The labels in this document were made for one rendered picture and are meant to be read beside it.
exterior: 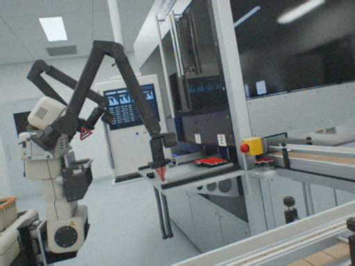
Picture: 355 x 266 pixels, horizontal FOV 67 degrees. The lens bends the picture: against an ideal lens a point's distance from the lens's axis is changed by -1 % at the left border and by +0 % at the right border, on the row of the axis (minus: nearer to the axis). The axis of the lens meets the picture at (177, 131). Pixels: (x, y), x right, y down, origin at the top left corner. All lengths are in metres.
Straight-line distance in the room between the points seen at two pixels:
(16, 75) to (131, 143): 5.09
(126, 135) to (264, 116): 1.16
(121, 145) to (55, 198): 0.86
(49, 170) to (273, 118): 1.10
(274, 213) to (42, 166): 1.13
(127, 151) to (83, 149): 4.57
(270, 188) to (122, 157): 1.19
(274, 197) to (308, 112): 0.47
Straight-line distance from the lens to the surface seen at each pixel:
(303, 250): 0.46
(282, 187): 1.46
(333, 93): 1.67
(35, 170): 1.43
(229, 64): 1.31
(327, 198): 1.67
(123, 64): 1.24
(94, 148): 6.69
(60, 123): 1.21
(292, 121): 1.47
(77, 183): 1.36
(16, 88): 6.93
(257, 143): 1.24
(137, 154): 2.17
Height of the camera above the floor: 1.19
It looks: 3 degrees down
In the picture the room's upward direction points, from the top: 10 degrees counter-clockwise
